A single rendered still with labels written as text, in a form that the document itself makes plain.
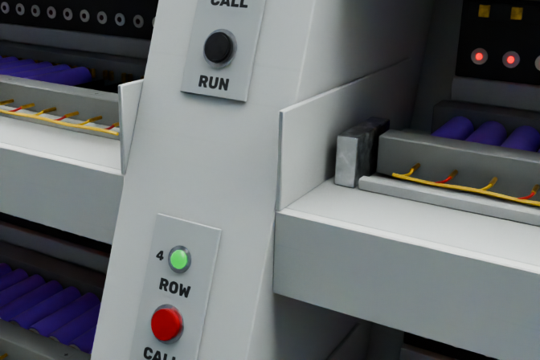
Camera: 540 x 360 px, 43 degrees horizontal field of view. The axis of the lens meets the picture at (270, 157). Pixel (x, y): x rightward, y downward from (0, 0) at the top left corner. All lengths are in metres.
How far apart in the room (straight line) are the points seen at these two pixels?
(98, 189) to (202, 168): 0.07
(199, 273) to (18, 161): 0.15
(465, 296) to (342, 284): 0.06
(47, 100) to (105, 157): 0.10
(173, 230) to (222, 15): 0.11
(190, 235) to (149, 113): 0.07
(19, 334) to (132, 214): 0.19
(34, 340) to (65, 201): 0.14
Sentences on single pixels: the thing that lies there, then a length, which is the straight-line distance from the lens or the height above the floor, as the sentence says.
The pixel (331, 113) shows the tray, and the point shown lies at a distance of 0.37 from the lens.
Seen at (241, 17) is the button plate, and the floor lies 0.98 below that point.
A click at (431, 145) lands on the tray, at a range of 0.38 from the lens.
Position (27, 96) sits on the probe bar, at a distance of 0.51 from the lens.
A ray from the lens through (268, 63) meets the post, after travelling 0.35.
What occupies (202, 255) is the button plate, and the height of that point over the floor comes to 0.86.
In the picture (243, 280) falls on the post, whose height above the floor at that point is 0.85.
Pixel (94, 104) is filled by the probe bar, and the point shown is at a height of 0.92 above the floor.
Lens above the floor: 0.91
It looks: level
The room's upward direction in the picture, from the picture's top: 11 degrees clockwise
